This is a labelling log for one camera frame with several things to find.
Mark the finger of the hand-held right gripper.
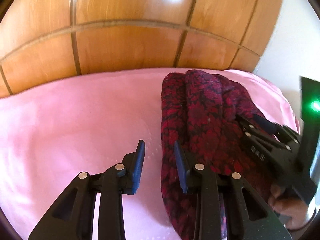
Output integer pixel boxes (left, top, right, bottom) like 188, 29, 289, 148
235, 114, 278, 166
254, 114, 302, 146

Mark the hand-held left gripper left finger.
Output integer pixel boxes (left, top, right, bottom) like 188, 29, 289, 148
28, 139, 146, 240

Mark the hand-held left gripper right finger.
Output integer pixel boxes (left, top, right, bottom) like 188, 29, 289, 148
174, 141, 292, 240

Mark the red floral garment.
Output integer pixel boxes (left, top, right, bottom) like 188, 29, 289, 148
160, 69, 278, 240

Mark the person's right hand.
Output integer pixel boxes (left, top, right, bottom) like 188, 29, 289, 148
268, 184, 313, 231

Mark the pink bed sheet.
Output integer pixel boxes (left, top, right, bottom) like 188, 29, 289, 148
0, 67, 303, 240

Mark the wooden wardrobe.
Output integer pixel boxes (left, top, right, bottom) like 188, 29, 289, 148
0, 0, 285, 98

